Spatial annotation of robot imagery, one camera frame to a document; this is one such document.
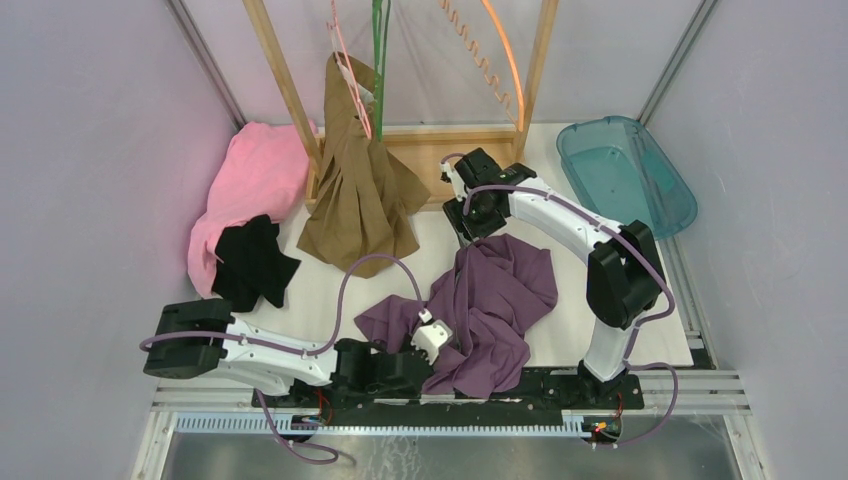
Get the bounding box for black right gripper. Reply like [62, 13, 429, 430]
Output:
[442, 188, 507, 249]

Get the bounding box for purple garment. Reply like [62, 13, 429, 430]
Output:
[353, 233, 560, 401]

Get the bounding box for tan brown pleated skirt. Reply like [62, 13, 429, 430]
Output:
[297, 54, 431, 278]

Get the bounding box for orange wavy hanger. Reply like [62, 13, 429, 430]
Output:
[438, 0, 527, 132]

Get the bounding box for pink thin hanger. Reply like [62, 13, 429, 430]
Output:
[326, 0, 374, 140]

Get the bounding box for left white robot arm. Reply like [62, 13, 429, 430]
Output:
[140, 299, 452, 407]

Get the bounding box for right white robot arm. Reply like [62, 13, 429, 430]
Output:
[439, 148, 674, 408]

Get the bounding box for green hanger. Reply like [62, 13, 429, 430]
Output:
[371, 0, 392, 140]

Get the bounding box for wooden clothes rack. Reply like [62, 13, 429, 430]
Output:
[243, 0, 559, 211]

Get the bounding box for teal plastic bin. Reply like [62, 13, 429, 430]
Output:
[556, 116, 698, 240]

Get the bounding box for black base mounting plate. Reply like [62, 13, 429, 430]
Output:
[265, 367, 645, 427]

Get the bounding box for pink garment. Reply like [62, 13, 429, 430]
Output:
[187, 122, 310, 298]

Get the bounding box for black garment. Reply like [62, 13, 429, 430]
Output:
[212, 214, 301, 313]

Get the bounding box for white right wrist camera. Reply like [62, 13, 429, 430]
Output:
[440, 156, 466, 201]

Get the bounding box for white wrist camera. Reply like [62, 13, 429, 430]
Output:
[440, 156, 466, 201]
[410, 309, 453, 366]

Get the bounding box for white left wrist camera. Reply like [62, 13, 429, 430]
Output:
[410, 309, 453, 366]

